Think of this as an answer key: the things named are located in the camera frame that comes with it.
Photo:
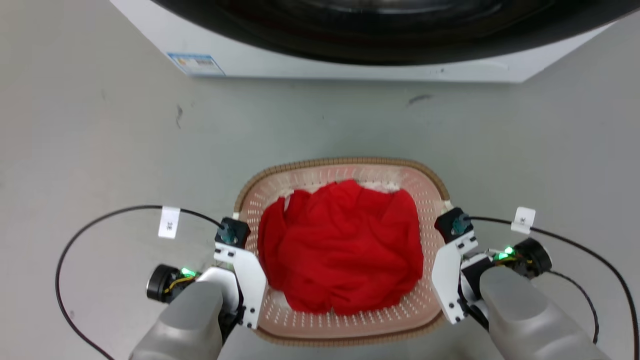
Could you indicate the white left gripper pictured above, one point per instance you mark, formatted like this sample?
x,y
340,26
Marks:
x,y
250,280

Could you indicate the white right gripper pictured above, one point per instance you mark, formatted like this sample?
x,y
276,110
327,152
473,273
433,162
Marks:
x,y
447,280

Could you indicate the beige perforated laundry basket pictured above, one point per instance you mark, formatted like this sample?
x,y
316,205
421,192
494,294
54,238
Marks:
x,y
345,322

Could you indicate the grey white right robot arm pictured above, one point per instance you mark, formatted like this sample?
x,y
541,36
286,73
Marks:
x,y
530,315

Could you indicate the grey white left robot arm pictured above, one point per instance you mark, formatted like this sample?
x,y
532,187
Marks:
x,y
185,320

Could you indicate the red garment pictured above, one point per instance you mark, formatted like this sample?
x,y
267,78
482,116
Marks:
x,y
340,250

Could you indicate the white garment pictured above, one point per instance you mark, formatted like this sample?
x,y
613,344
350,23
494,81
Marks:
x,y
382,187

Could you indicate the blue white energy label sticker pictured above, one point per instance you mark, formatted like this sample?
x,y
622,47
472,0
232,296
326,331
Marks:
x,y
196,64

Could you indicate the white washing machine body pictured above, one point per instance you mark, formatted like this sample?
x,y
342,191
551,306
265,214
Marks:
x,y
260,57

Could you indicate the dark round washing machine door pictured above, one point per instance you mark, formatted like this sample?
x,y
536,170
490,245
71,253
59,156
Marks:
x,y
380,35

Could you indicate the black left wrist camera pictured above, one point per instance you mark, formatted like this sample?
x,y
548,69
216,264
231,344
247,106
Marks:
x,y
233,231

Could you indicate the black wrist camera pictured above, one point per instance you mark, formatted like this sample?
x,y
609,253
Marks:
x,y
454,224
233,231

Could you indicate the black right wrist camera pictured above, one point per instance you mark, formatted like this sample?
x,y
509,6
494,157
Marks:
x,y
454,224

